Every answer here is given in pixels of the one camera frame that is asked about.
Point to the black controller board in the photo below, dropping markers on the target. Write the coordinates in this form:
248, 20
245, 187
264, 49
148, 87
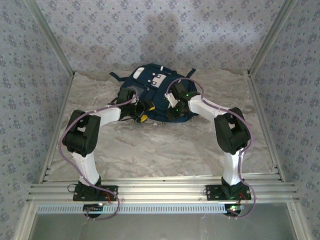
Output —
235, 212
92, 208

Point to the grey metal panel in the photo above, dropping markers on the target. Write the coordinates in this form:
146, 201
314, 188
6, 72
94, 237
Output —
162, 227

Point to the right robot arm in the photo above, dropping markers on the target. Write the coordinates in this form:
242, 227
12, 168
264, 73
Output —
232, 135

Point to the aluminium mounting rail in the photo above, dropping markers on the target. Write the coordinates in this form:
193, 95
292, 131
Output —
162, 190

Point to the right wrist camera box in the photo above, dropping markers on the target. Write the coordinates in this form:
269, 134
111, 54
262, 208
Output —
172, 99

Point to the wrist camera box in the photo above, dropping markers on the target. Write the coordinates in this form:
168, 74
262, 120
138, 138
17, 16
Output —
172, 99
134, 100

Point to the aluminium frame leg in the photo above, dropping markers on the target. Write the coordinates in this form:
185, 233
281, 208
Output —
25, 225
301, 225

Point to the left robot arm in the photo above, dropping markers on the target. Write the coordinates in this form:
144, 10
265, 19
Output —
82, 140

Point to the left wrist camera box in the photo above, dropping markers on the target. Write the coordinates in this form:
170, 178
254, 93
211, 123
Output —
134, 100

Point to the aluminium frame post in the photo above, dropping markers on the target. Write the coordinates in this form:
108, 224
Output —
272, 37
51, 37

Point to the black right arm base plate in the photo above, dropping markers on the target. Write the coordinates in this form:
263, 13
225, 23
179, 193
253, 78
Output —
212, 196

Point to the navy blue backpack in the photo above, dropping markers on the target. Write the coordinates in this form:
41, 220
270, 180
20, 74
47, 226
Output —
160, 100

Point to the aluminium table side rail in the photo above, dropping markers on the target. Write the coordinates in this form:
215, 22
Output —
260, 100

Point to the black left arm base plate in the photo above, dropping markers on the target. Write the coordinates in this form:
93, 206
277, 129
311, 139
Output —
103, 198

